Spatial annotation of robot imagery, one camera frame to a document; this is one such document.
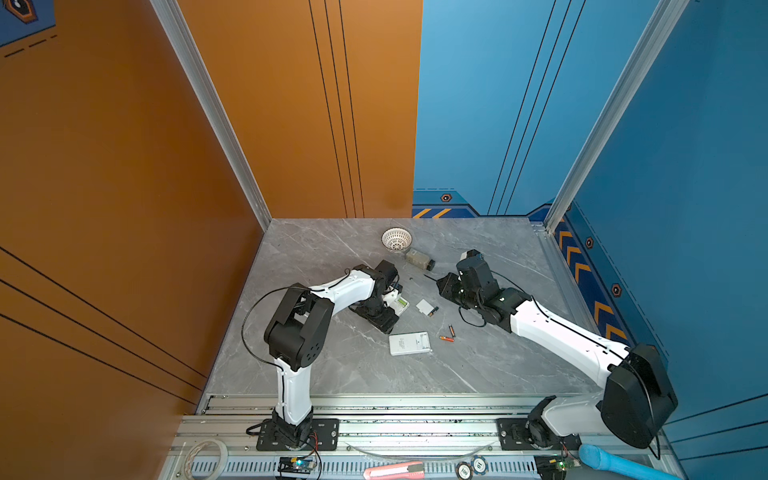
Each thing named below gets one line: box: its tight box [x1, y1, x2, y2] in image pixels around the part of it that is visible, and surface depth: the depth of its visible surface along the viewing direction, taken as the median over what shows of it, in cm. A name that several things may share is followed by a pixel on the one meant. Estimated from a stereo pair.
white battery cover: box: [416, 299, 434, 316], surface depth 98 cm
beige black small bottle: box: [406, 250, 436, 271], surface depth 107 cm
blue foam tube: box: [579, 444, 684, 480], surface depth 69 cm
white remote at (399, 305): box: [389, 296, 410, 317], surface depth 98 cm
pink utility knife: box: [363, 461, 425, 480], surface depth 70 cm
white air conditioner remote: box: [388, 332, 433, 356], surface depth 89 cm
